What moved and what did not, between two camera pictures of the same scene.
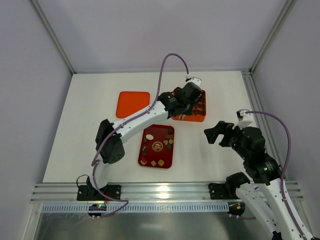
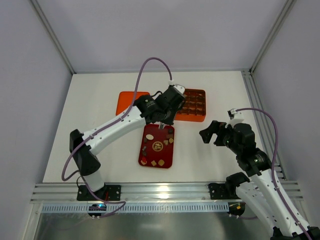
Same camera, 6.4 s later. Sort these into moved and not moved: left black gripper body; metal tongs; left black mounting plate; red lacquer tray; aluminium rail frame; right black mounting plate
Moved: left black gripper body; metal tongs
Not moved: aluminium rail frame; right black mounting plate; red lacquer tray; left black mounting plate
